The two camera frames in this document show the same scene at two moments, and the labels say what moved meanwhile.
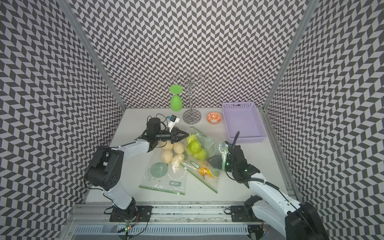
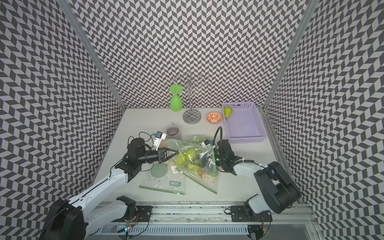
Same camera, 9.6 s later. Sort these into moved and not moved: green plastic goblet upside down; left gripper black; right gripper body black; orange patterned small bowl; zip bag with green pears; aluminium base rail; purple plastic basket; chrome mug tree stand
Moved: zip bag with green pears; left gripper black; right gripper body black
Not moved: aluminium base rail; chrome mug tree stand; green plastic goblet upside down; orange patterned small bowl; purple plastic basket
